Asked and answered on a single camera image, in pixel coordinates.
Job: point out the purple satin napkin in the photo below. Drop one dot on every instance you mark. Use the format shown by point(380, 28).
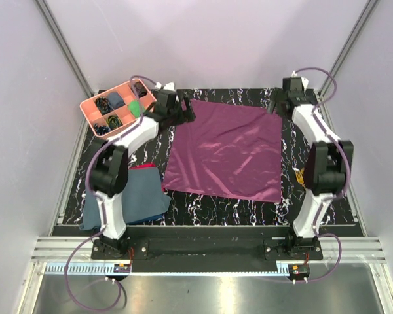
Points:
point(230, 151)

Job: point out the red folded cloth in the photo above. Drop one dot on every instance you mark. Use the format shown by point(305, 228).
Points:
point(149, 165)

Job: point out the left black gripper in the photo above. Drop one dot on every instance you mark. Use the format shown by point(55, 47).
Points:
point(187, 114)

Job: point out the blue rolled cloth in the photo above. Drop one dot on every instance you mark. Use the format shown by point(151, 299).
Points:
point(115, 100)

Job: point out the green rolled cloth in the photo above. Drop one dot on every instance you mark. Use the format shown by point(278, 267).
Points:
point(135, 108)

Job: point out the grey-blue folded cloth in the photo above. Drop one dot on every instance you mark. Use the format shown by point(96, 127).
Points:
point(143, 199)

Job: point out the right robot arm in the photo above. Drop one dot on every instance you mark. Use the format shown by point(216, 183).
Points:
point(326, 173)

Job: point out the blue-black patterned rolled cloth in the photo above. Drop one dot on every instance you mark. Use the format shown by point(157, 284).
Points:
point(101, 130)

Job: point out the black patterned rolled cloth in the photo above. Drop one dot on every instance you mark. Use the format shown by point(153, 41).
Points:
point(103, 105)

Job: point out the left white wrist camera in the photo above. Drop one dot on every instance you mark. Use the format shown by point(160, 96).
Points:
point(169, 86)

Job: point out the dark patterned rolled cloth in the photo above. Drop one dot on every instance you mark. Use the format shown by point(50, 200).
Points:
point(140, 89)

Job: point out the pink divided organizer tray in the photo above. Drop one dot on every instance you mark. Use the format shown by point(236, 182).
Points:
point(113, 110)

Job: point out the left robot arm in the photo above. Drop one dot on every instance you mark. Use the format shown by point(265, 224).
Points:
point(107, 174)

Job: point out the yellow-black patterned rolled cloth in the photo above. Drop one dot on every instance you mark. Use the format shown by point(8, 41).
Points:
point(113, 122)

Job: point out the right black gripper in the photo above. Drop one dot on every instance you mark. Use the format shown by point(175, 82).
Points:
point(277, 97)

